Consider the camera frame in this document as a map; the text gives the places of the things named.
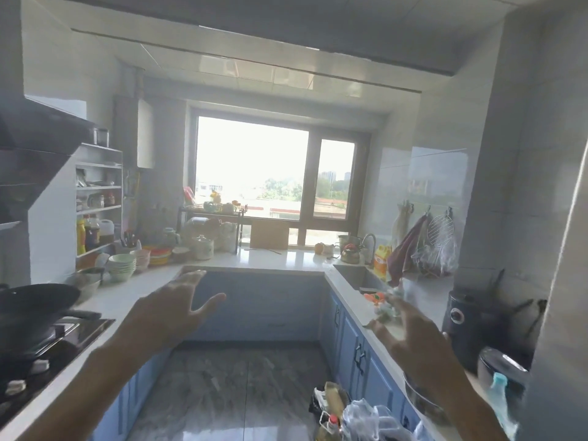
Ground person's left hand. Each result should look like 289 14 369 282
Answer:
120 270 227 349

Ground person's right hand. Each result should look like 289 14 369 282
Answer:
367 295 461 394

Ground person's left forearm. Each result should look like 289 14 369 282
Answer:
16 327 174 441

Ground person's right forearm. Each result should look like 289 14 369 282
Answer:
413 365 508 441

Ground blue base cabinets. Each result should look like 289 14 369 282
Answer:
89 271 430 441

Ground steel kitchen sink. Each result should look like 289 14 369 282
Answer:
333 264 392 295

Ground white lidded ceramic pot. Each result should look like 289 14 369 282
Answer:
191 234 215 261

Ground yellow detergent bottle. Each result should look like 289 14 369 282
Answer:
373 245 392 279

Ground dark red cloth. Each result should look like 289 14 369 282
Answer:
387 215 430 288

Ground chrome faucet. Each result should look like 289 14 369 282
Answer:
360 232 378 268

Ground black counter rack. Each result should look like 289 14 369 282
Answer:
178 204 245 256

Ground steel basin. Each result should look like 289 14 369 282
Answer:
402 371 454 428

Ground wooden cutting board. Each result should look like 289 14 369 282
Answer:
250 220 290 250

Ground white hanging towel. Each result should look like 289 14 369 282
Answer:
391 203 413 249

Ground stack of pale green bowls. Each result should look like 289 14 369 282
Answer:
107 254 137 283

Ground crumpled clear plastic bag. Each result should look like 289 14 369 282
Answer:
341 398 416 441

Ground black trash bin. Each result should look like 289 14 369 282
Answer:
309 382 352 430

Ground black lidded cooking pot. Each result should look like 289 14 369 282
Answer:
477 346 530 409

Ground steel mixing bowl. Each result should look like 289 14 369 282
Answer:
64 270 103 304

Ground clear bottle with blue cap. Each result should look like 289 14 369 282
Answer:
486 372 521 438

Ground dark soy sauce bottle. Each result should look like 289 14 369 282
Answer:
85 215 101 251

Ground dark framed window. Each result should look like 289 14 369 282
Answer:
188 102 373 249

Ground white metal shelf rack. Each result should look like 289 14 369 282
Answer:
75 142 124 271

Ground black glass gas stove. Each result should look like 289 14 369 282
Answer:
0 317 116 425

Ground black wok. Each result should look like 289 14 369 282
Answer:
0 283 103 359

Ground white water heater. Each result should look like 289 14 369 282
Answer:
136 98 155 170

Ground black range hood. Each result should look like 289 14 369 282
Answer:
0 94 96 225

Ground round wire strainer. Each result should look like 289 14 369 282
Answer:
427 213 454 247

